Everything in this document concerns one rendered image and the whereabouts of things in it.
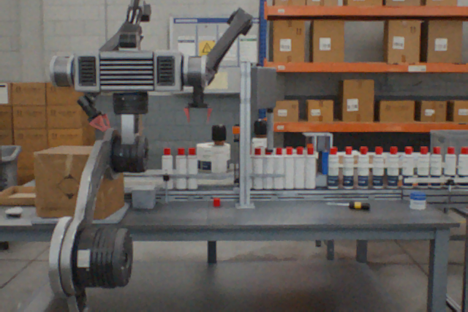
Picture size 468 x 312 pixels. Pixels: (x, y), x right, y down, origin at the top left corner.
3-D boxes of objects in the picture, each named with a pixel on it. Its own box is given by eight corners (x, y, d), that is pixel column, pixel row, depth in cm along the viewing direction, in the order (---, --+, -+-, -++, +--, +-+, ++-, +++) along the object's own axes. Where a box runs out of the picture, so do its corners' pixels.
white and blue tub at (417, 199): (417, 205, 245) (417, 191, 245) (428, 208, 239) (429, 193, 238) (406, 207, 242) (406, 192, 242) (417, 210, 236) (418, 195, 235)
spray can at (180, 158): (186, 188, 261) (186, 147, 259) (186, 190, 256) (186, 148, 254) (176, 188, 261) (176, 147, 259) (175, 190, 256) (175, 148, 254)
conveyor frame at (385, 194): (395, 195, 267) (395, 185, 266) (402, 200, 256) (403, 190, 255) (70, 196, 264) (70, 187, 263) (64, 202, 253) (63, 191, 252)
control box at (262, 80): (276, 107, 251) (276, 67, 249) (257, 109, 237) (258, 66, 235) (257, 107, 257) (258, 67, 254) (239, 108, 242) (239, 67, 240)
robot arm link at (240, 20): (241, -2, 228) (260, 11, 228) (234, 12, 240) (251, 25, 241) (183, 72, 212) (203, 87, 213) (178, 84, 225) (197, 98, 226)
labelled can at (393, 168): (395, 186, 263) (397, 146, 261) (398, 188, 258) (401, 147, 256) (385, 186, 263) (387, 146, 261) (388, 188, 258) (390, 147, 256)
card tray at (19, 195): (71, 193, 271) (70, 185, 271) (55, 205, 245) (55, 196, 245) (13, 193, 270) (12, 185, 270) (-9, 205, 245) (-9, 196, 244)
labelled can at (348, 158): (351, 187, 263) (352, 146, 261) (354, 189, 258) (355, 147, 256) (341, 187, 263) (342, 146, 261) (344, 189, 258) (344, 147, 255)
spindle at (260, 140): (267, 164, 324) (267, 118, 321) (268, 167, 315) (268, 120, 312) (252, 164, 323) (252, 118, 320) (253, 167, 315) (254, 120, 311)
